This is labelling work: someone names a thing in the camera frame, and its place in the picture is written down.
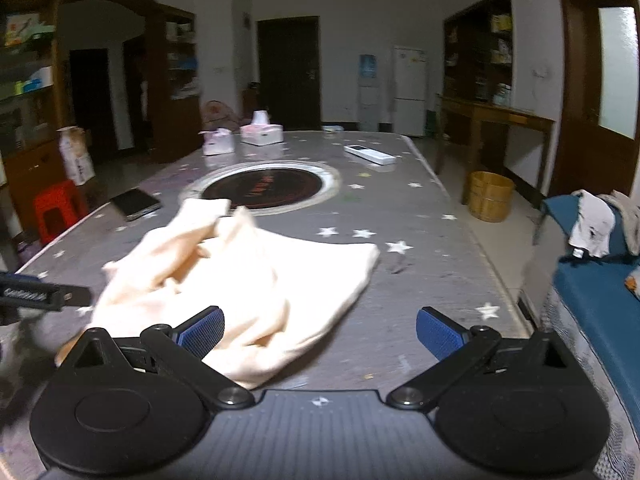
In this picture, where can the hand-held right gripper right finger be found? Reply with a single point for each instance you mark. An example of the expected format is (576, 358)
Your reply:
(440, 335)

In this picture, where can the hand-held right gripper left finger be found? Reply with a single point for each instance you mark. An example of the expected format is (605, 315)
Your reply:
(202, 334)

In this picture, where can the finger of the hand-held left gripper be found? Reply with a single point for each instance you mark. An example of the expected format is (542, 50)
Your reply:
(50, 296)

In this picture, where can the beige clothes pile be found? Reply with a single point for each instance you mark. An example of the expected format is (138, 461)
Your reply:
(627, 220)

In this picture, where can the red plastic stool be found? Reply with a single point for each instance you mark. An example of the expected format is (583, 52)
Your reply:
(57, 210)

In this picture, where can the black phone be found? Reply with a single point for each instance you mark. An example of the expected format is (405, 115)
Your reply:
(135, 204)

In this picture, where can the wooden display cabinet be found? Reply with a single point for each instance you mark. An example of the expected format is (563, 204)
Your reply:
(30, 160)

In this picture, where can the grey star-print tablecloth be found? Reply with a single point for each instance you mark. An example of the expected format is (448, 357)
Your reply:
(410, 200)

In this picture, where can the white orange sack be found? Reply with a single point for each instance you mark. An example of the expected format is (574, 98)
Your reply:
(76, 157)

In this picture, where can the wooden bucket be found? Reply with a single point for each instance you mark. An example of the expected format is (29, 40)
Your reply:
(490, 197)

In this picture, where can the round black induction cooker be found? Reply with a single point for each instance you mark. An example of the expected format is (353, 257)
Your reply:
(260, 187)

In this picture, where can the blue sofa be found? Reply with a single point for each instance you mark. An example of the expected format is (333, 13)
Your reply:
(595, 300)

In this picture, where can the white garment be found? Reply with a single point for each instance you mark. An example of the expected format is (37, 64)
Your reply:
(595, 225)

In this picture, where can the small pink tissue pack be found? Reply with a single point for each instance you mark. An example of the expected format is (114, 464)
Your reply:
(217, 142)

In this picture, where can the white remote control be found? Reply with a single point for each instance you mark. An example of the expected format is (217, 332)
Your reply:
(370, 155)

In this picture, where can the white pink tissue box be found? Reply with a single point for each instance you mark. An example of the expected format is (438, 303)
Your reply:
(261, 132)

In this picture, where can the tall wooden shelf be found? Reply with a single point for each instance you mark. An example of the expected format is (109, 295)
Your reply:
(172, 120)

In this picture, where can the wooden desk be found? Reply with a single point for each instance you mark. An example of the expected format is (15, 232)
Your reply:
(500, 115)

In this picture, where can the white refrigerator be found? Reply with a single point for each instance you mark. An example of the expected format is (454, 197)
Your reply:
(409, 90)

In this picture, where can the wooden door with glass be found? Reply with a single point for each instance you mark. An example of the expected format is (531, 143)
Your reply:
(575, 110)

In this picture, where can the dark wooden door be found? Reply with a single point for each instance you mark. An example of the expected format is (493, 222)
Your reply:
(287, 70)

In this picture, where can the dark wooden bookshelf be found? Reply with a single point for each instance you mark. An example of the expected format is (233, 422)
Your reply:
(475, 50)

